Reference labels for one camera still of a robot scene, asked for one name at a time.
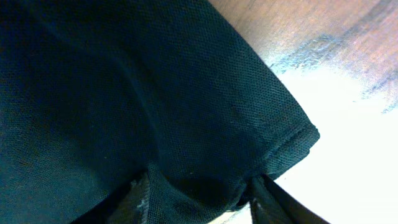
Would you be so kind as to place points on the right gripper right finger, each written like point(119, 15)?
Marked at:
point(270, 204)

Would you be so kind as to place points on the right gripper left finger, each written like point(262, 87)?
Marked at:
point(129, 204)

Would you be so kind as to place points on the black polo shirt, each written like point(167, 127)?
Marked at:
point(96, 92)

